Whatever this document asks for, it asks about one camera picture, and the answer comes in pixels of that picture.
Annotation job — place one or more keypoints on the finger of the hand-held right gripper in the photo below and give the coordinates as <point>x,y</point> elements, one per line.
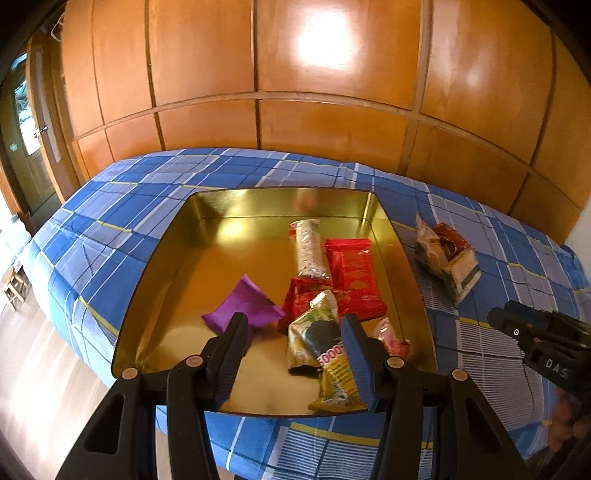
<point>508,321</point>
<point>549,318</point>

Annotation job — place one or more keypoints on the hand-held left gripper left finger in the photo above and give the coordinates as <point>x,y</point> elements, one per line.
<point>226,369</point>

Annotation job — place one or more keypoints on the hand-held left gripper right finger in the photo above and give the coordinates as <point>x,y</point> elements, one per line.
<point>358,355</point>

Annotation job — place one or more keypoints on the small pink candy packet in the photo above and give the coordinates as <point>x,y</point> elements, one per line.
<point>388,339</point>

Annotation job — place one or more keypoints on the green and black snack packet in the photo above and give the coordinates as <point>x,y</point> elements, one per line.
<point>300,332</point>

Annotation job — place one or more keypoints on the clear cracker packet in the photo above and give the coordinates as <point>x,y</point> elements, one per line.
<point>461,272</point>

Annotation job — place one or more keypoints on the purple snack packet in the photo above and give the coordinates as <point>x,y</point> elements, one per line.
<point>244,304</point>

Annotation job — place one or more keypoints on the small red snack packet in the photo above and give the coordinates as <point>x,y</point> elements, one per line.
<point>298,302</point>

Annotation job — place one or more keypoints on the large red gold-print packet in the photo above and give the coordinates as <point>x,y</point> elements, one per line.
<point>355,272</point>

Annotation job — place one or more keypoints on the gold metal tin tray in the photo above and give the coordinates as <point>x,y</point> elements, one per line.
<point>207,277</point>

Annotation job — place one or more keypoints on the dark red snack packet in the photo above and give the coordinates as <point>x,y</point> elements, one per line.
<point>450,240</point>

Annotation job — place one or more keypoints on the clear bread bag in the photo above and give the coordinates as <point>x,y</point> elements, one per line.
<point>427,244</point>

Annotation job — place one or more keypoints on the long cereal bar packet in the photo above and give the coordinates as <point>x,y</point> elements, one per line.
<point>309,249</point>

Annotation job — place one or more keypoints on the person's right hand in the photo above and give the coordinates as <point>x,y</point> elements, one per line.
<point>563,420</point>

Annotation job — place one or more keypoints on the small wooden stool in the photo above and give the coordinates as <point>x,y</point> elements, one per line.
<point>14,286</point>

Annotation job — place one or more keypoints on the wooden panel wardrobe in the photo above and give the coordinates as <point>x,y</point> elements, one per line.
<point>323,124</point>

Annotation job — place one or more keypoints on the wooden door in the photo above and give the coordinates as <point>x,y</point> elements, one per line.
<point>46,152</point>

